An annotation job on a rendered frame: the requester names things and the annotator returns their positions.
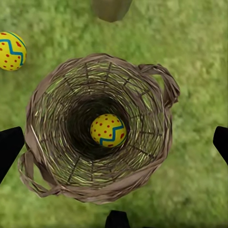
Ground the wicker basket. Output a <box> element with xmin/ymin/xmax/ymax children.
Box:
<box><xmin>17</xmin><ymin>53</ymin><xmax>181</xmax><ymax>204</ymax></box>

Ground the easter egg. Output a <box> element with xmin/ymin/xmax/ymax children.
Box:
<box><xmin>90</xmin><ymin>114</ymin><xmax>127</xmax><ymax>148</ymax></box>
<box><xmin>0</xmin><ymin>32</ymin><xmax>27</xmax><ymax>71</ymax></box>

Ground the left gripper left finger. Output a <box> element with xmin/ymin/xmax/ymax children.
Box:
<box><xmin>0</xmin><ymin>126</ymin><xmax>25</xmax><ymax>184</ymax></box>

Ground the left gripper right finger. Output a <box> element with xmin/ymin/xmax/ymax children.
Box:
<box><xmin>213</xmin><ymin>126</ymin><xmax>228</xmax><ymax>164</ymax></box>

